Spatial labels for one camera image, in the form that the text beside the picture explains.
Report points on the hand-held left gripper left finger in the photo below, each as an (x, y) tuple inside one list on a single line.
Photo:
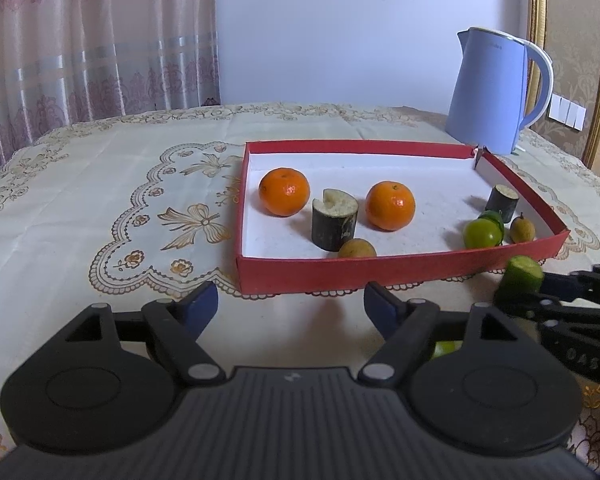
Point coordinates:
[(202, 305)]

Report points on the short dark sugarcane piece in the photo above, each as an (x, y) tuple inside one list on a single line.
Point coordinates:
[(501, 202)]

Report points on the thick dark sugarcane piece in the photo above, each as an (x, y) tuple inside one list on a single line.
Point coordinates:
[(332, 226)]

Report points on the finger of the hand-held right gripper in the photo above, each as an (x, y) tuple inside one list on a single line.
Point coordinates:
[(580, 340), (590, 287)]

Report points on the blue electric kettle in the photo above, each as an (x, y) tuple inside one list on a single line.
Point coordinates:
[(485, 95)]

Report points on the green cucumber piece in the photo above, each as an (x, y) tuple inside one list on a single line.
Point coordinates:
[(520, 274)]

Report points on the green lime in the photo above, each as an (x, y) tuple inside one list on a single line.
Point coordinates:
[(496, 217), (480, 234)]

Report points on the small brown longan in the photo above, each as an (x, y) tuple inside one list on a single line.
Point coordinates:
[(522, 229), (357, 249)]

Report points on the pink patterned curtain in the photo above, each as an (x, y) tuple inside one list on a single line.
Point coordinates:
[(90, 40)]

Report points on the white wall switch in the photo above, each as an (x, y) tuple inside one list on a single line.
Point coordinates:
[(568, 111)]

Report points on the red shallow cardboard box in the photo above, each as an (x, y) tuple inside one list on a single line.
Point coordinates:
[(380, 271)]

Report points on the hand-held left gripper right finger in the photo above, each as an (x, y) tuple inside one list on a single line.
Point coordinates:
[(380, 305)]

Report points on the green tomato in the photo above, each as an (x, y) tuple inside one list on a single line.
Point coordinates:
[(447, 348)]

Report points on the orange mandarin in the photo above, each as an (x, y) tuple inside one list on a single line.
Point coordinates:
[(284, 191), (390, 205)]

